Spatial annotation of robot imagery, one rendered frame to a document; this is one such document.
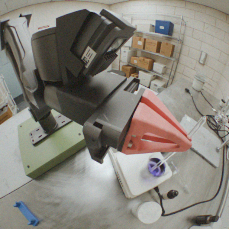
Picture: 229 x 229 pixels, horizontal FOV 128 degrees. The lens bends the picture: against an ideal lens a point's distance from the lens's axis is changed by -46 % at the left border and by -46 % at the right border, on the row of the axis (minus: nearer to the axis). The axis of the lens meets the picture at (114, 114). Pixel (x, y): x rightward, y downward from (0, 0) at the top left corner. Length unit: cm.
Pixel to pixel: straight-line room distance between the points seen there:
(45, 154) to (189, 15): 282
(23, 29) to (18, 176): 47
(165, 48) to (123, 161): 216
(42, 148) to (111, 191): 27
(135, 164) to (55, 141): 27
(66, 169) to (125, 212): 23
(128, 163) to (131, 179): 4
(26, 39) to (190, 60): 248
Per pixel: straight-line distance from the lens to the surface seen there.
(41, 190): 40
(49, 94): 15
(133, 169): 26
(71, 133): 38
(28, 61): 22
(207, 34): 253
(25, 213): 45
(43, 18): 305
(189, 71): 252
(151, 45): 239
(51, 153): 37
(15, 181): 50
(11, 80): 304
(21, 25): 30
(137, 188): 25
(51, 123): 38
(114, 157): 29
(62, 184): 37
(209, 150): 57
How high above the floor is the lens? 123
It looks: 44 degrees down
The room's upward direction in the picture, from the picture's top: 3 degrees clockwise
